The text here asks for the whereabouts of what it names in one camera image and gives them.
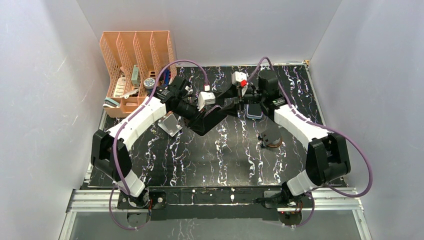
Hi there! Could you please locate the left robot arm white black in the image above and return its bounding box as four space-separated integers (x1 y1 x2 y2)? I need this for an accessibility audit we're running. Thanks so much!
90 76 248 208

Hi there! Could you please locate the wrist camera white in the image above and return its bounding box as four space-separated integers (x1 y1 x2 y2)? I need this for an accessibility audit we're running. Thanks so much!
231 71 248 88
197 91 216 111

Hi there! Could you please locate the white label tag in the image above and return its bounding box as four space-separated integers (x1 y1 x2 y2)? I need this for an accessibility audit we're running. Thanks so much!
113 76 127 98

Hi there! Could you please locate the round blue white tape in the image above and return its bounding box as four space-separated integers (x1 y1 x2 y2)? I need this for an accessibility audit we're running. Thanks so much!
143 77 156 90

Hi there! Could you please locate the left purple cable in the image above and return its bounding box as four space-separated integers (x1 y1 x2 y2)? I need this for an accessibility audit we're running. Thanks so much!
109 59 210 231

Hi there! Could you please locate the green white box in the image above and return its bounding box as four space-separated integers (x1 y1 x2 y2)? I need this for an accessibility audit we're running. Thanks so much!
131 64 141 87

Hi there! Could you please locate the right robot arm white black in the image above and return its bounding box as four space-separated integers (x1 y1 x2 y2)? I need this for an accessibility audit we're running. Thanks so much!
200 69 351 207

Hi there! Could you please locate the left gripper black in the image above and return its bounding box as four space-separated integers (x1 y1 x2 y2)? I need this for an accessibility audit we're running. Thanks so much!
171 98 207 132

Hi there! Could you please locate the grey stand on wooden base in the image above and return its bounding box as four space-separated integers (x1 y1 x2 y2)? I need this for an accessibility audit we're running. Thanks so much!
257 127 283 148

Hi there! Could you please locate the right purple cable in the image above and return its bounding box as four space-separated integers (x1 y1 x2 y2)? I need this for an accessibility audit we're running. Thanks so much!
246 56 374 228

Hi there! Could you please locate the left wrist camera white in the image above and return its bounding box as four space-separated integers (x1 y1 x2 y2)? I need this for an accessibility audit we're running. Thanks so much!
197 91 216 111

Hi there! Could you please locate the purple cable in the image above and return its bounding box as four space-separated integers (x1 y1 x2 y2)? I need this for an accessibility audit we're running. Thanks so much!
109 59 210 231
246 56 374 228

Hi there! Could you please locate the phone with blue case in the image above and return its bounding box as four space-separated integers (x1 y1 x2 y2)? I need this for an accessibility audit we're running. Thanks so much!
245 103 263 120

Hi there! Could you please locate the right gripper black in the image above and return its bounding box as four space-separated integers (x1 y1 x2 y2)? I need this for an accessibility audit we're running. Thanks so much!
216 82 265 118

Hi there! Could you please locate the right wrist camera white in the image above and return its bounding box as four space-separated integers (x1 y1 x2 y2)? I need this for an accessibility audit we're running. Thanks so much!
231 71 248 88

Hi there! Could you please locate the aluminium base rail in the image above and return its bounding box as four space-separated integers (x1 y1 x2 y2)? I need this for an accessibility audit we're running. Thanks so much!
67 186 363 221

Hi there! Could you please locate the orange plastic file organizer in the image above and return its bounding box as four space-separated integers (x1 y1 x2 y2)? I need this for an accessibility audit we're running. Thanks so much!
99 30 175 118

